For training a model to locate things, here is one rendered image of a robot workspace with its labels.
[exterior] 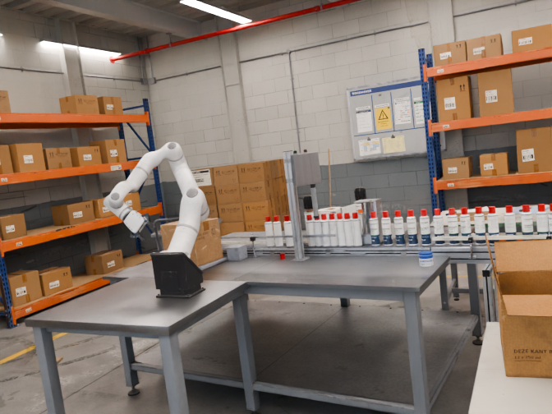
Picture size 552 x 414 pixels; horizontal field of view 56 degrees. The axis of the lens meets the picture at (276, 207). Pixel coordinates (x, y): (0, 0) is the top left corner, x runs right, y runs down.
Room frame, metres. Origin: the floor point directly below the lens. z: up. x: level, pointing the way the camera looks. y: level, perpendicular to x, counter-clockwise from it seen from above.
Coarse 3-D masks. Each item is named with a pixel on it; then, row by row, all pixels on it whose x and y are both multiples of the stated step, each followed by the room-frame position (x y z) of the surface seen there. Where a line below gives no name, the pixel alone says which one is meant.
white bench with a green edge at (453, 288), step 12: (444, 216) 4.27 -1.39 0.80; (516, 216) 3.87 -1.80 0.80; (504, 228) 3.72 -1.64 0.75; (516, 228) 3.69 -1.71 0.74; (456, 264) 4.47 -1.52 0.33; (444, 276) 3.92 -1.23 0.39; (456, 276) 4.47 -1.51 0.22; (444, 288) 3.92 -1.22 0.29; (456, 288) 4.19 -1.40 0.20; (468, 288) 4.15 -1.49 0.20; (480, 288) 4.11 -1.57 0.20; (444, 300) 3.92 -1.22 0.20; (456, 300) 4.48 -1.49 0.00
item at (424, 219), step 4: (424, 212) 2.86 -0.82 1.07; (424, 216) 2.86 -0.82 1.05; (428, 216) 2.87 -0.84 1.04; (420, 220) 2.88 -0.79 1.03; (424, 220) 2.85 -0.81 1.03; (428, 220) 2.86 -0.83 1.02; (424, 224) 2.85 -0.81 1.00; (428, 224) 2.85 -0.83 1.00; (424, 228) 2.85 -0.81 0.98; (428, 228) 2.85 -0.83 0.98; (424, 232) 2.86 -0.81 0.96; (428, 232) 2.85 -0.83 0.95; (424, 236) 2.86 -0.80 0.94; (428, 236) 2.85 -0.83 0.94; (424, 240) 2.86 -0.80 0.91; (428, 240) 2.85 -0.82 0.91; (424, 244) 2.86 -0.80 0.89; (428, 244) 2.85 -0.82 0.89
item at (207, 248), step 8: (168, 224) 3.35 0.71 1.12; (176, 224) 3.30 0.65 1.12; (200, 224) 3.26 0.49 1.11; (208, 224) 3.31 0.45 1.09; (216, 224) 3.37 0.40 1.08; (168, 232) 3.34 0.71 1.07; (200, 232) 3.25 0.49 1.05; (208, 232) 3.30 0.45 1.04; (216, 232) 3.36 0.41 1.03; (168, 240) 3.34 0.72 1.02; (200, 240) 3.24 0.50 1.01; (208, 240) 3.30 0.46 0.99; (216, 240) 3.36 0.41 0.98; (192, 248) 3.22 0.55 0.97; (200, 248) 3.24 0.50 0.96; (208, 248) 3.29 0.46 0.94; (216, 248) 3.35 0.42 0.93; (192, 256) 3.22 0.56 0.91; (200, 256) 3.23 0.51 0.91; (208, 256) 3.28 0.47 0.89; (216, 256) 3.34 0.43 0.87; (200, 264) 3.22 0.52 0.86
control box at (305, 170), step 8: (312, 152) 3.14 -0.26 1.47; (296, 160) 3.09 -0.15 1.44; (304, 160) 3.11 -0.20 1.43; (312, 160) 3.13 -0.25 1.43; (296, 168) 3.09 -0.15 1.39; (304, 168) 3.11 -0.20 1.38; (312, 168) 3.13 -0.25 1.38; (296, 176) 3.09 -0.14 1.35; (304, 176) 3.11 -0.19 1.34; (312, 176) 3.13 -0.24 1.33; (296, 184) 3.09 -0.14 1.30; (304, 184) 3.10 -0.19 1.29
